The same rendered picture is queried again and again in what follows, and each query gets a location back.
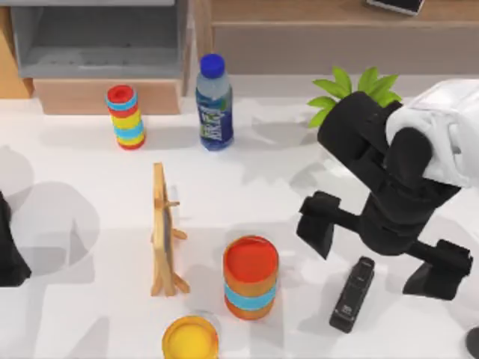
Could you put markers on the dark grey round object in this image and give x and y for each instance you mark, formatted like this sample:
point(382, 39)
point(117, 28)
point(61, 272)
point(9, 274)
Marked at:
point(473, 339)

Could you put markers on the orange can with blue band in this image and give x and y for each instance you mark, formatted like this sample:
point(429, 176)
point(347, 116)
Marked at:
point(250, 276)

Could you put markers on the black stapler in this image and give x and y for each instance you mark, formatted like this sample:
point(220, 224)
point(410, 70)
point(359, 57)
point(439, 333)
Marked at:
point(353, 295)

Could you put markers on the green leafy plant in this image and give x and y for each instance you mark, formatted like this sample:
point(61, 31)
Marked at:
point(337, 88)

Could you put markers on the wooden cupboard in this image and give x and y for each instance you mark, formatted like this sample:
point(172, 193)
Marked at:
point(9, 67)

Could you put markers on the pale wooden drawer front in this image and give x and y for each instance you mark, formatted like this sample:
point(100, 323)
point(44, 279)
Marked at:
point(105, 95)

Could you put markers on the wooden framed blackboard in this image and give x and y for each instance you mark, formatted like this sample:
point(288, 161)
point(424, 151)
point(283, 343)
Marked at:
point(160, 239)

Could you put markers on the blue bottle with blue cap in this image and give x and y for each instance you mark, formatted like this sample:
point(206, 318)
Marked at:
point(215, 112)

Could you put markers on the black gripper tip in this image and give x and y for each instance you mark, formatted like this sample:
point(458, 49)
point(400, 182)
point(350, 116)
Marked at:
point(9, 258)

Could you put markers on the yellow cup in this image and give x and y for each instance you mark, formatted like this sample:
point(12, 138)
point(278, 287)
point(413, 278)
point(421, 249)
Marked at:
point(189, 340)

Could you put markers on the wooden open shelf unit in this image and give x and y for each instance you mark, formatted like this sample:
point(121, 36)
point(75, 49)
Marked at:
point(299, 18)

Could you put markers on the white flat box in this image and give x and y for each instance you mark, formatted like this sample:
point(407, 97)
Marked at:
point(393, 4)

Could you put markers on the stack of coloured rings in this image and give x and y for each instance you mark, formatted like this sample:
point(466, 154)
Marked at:
point(126, 119)

